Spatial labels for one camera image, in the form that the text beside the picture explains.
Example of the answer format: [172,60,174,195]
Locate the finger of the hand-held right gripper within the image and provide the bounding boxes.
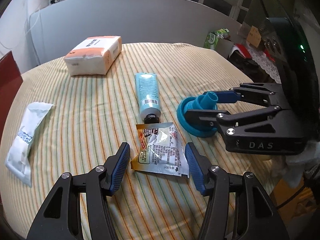
[214,82,284,107]
[186,104,301,138]

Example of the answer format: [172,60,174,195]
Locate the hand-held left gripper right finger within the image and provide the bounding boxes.
[184,142,290,240]

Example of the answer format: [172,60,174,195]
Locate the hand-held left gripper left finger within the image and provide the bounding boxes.
[25,142,131,240]

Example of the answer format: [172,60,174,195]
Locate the blue collapsible silicone cup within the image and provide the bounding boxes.
[177,91,219,139]

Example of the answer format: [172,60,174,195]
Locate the clear orange snack packet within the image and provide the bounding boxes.
[130,121,191,179]

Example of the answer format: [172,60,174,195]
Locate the red-brown cardboard box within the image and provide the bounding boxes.
[0,50,24,140]

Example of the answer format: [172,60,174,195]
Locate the white lace cloth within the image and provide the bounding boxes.
[246,42,282,83]

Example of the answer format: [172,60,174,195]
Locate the dark clothes pile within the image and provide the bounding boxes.
[227,51,269,80]

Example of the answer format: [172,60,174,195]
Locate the grey cardboard sheet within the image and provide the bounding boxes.
[217,39,238,59]

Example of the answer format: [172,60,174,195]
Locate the brown cardboard box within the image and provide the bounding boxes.
[246,25,263,48]

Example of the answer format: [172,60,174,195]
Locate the teal cream tube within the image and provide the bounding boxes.
[135,72,162,125]

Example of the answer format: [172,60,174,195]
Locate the green snack packet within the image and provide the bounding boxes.
[203,28,230,50]

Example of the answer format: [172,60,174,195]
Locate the striped yellow tablecloth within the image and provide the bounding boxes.
[0,42,284,240]

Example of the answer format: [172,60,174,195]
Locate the white sealed packet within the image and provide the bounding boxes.
[4,101,54,188]

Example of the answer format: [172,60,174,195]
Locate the orange white tissue pack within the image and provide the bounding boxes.
[63,35,123,77]

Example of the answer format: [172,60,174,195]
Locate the white hanging cable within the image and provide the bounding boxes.
[24,9,42,67]

